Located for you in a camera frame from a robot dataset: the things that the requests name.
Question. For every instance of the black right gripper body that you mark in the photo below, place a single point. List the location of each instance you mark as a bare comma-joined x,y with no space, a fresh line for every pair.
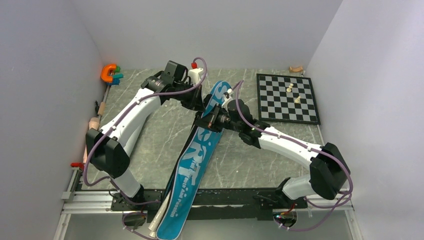
225,122

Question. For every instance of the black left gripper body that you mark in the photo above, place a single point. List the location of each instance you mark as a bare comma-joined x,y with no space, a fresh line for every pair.
188,99

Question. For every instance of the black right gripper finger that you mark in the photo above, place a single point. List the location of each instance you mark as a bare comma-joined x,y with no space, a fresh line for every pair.
215,123
207,123

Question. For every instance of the blue racket bag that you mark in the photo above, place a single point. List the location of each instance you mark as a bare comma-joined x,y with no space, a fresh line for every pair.
189,170

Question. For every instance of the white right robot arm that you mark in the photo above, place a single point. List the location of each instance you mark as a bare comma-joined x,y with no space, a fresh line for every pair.
328,171

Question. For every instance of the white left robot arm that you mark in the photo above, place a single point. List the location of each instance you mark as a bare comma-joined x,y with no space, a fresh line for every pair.
109,148

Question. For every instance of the black white chessboard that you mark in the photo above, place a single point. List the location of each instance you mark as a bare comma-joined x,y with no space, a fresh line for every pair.
277,105

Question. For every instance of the cream chess pawn upper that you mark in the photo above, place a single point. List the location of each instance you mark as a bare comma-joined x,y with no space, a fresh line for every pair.
290,88

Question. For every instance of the cream chess pawn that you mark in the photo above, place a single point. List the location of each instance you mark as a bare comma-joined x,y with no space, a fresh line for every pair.
297,100
290,88

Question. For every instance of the cream chess pawn lower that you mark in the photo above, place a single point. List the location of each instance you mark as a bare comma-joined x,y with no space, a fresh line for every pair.
297,100

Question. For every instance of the wooden arch block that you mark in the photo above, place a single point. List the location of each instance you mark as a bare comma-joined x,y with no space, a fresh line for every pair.
298,69

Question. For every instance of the green blue toy blocks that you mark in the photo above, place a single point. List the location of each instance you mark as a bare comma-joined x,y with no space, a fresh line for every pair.
116,76

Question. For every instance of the orange C-shaped toy block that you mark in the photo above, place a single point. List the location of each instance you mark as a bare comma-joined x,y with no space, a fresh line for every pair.
107,72

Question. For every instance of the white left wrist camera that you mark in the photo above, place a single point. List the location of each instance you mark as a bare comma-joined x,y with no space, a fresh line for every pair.
195,73

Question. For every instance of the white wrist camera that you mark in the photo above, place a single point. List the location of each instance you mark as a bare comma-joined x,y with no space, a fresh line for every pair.
227,97
195,73

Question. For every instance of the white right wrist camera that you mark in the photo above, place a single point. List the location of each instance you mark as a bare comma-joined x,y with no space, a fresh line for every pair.
227,97

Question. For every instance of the black base frame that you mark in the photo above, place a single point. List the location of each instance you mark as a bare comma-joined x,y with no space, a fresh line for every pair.
219,204

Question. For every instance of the beige handle tool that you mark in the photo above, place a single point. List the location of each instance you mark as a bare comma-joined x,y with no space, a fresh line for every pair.
94,123

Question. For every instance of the red clamp on rail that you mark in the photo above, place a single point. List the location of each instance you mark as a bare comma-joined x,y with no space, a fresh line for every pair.
78,165

